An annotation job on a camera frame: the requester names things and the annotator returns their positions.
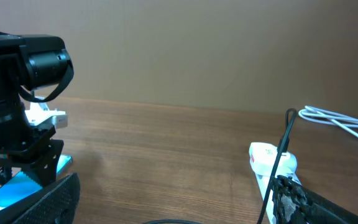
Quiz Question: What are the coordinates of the blue screen smartphone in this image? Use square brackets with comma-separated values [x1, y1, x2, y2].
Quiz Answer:
[0, 154, 73, 217]

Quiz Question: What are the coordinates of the white power strip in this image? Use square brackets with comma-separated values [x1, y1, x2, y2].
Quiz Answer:
[249, 142, 303, 224]

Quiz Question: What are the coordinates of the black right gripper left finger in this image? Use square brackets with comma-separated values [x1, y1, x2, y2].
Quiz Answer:
[0, 172, 80, 224]

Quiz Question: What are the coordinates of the black charger cable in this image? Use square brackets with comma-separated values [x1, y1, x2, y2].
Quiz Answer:
[143, 108, 298, 224]

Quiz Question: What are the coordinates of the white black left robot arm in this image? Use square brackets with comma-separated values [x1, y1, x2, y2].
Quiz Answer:
[0, 32, 74, 187]

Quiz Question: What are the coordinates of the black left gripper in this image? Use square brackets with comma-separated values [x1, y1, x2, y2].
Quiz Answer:
[0, 124, 64, 187]

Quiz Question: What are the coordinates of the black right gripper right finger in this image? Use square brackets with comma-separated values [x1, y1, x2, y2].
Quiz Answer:
[272, 175, 358, 224]

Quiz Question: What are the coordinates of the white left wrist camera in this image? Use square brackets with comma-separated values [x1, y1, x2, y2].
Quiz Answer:
[25, 102, 68, 129]

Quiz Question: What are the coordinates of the white power strip cord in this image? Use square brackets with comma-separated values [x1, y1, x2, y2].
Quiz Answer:
[298, 105, 358, 150]

